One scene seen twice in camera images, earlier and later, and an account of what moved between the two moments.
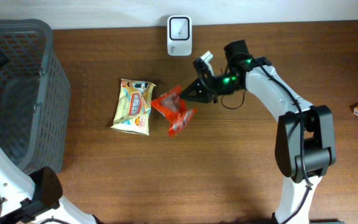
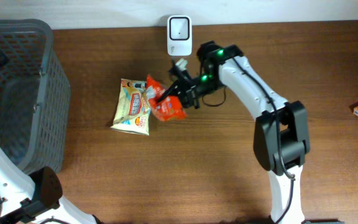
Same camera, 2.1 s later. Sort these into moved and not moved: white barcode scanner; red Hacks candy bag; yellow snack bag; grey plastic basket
Moved: red Hacks candy bag
Not moved: grey plastic basket; white barcode scanner; yellow snack bag
